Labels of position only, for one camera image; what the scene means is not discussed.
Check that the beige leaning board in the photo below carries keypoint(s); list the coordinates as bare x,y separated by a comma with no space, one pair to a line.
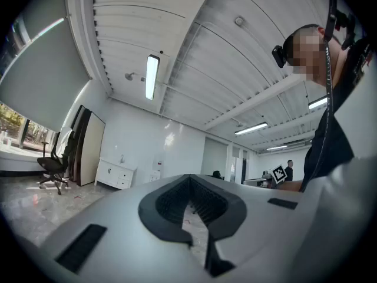
92,149

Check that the white ceramic sink top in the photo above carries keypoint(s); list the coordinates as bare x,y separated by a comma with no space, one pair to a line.
117,166

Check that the large glass window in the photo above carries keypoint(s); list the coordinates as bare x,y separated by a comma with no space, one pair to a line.
11,119

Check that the black headband mount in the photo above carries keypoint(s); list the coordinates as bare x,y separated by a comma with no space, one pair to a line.
332,16

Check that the clear water bottle red label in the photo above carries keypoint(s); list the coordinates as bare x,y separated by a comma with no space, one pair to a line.
158,163

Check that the ceiling sprinkler head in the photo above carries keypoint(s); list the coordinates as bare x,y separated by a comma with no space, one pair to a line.
129,76

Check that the wide grey roller blind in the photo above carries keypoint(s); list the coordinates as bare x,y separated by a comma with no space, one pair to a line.
44,78

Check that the black office chair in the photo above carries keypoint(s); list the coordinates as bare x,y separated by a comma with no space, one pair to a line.
51,162
217,174

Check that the white office desk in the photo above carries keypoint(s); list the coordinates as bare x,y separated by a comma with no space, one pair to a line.
256,182

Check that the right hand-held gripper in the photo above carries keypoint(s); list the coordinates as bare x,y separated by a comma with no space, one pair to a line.
279,174

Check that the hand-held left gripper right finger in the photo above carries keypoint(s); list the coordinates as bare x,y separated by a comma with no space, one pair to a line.
265,231

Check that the white vanity cabinet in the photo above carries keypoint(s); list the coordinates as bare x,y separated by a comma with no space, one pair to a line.
107,174

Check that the person's black shirt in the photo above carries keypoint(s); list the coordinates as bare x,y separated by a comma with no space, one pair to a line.
332,146

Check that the narrow grey roller blind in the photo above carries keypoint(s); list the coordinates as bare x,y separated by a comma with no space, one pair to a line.
213,155

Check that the white water dispenser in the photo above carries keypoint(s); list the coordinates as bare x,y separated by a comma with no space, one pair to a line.
154,176

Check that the black head-mounted camera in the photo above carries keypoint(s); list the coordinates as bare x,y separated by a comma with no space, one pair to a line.
279,56

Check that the chrome faucet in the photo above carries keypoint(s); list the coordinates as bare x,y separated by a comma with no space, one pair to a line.
122,158

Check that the white smoke detector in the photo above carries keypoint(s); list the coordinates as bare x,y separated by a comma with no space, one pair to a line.
239,21

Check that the white drawer with black knob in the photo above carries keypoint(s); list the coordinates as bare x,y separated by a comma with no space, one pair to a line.
123,183
126,174

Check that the person's head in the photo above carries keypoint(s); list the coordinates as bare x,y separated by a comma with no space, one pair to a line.
309,55

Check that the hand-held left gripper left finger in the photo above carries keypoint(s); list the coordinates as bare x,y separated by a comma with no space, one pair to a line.
132,223

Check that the dark brown leaning boards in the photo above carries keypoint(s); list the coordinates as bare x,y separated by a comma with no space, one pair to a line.
82,140

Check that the long ceiling light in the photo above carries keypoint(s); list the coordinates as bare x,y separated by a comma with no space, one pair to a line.
152,77
251,128
318,103
277,147

